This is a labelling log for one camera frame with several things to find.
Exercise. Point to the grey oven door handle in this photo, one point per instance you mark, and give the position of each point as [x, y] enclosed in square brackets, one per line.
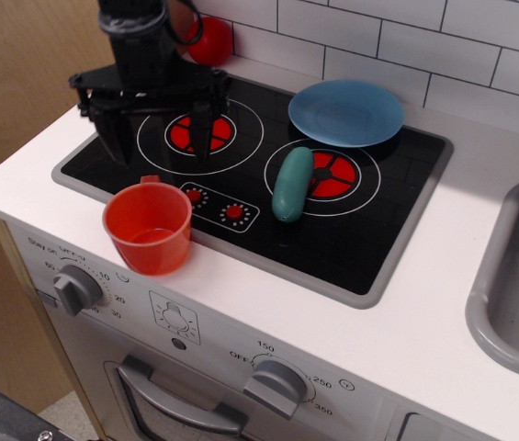
[222, 420]

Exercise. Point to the grey oven temperature knob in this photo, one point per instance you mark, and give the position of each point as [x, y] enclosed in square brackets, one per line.
[278, 387]

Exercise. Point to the black equipment base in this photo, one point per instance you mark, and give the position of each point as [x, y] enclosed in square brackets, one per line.
[18, 423]

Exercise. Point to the grey timer knob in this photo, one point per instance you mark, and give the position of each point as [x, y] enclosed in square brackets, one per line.
[77, 290]

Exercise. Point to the blue plastic plate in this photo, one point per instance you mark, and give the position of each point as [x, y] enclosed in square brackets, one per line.
[346, 113]

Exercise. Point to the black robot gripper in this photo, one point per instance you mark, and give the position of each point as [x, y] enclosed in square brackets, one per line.
[149, 74]

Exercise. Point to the orange plastic cup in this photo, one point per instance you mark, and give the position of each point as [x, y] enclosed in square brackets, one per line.
[150, 225]

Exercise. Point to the red toy tomato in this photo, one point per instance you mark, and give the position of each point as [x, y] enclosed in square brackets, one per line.
[214, 46]

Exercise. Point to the teal toy cucumber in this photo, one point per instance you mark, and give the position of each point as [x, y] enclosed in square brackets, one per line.
[292, 185]

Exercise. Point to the black toy stove top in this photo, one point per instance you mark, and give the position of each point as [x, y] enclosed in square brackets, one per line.
[361, 209]

